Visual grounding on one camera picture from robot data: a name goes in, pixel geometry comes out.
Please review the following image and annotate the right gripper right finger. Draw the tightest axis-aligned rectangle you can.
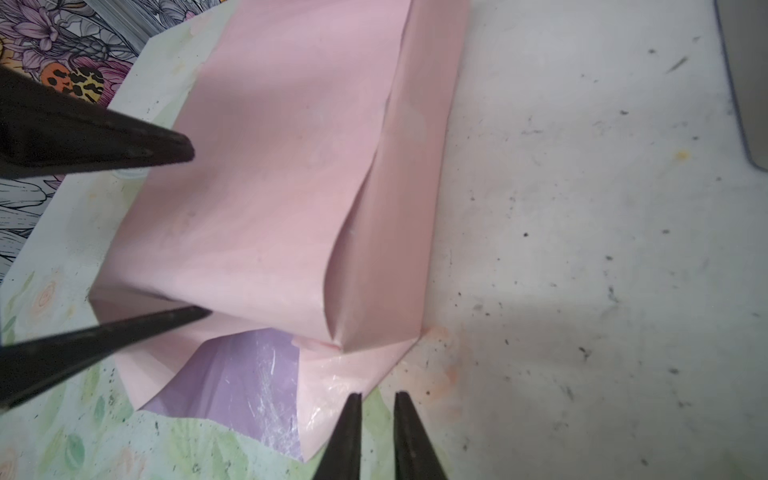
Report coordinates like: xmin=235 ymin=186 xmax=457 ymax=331
xmin=393 ymin=391 xmax=447 ymax=480

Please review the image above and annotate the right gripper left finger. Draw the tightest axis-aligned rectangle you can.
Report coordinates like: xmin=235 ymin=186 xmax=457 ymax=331
xmin=313 ymin=393 xmax=363 ymax=480

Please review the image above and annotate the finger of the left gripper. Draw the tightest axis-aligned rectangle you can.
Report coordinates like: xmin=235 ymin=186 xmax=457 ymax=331
xmin=1 ymin=68 xmax=195 ymax=180
xmin=1 ymin=306 xmax=212 ymax=409

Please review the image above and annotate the purple wrapping paper sheet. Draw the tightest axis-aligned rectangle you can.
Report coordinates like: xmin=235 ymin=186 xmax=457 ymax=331
xmin=90 ymin=1 xmax=469 ymax=459

